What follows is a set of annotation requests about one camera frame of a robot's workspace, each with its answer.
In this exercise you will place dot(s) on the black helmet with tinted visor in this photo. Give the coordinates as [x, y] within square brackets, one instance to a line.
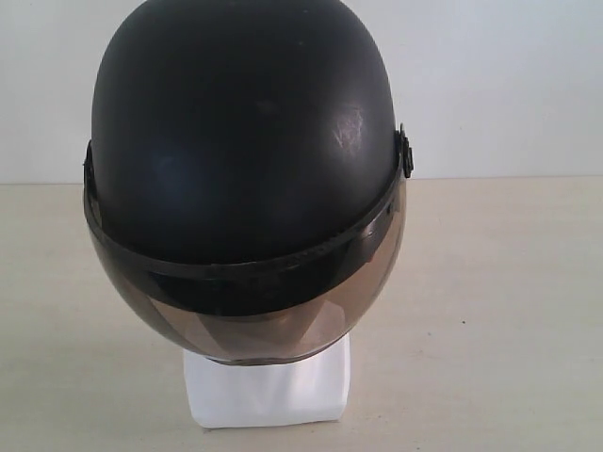
[244, 183]

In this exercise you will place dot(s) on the white mannequin head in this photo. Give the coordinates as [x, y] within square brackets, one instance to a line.
[263, 396]

